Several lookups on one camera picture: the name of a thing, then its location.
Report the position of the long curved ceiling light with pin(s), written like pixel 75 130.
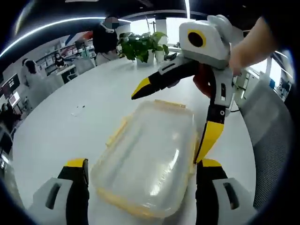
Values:
pixel 47 26

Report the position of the green potted plant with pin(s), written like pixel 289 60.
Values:
pixel 138 47

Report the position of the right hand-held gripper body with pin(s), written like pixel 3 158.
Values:
pixel 211 47

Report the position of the clear plastic buckle container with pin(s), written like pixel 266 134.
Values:
pixel 145 154

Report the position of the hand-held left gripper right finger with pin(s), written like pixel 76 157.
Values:
pixel 206 199

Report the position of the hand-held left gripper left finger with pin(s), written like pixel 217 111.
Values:
pixel 75 199

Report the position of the person's right hand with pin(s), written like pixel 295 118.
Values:
pixel 239 58

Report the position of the white plant pot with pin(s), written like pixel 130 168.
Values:
pixel 159 56

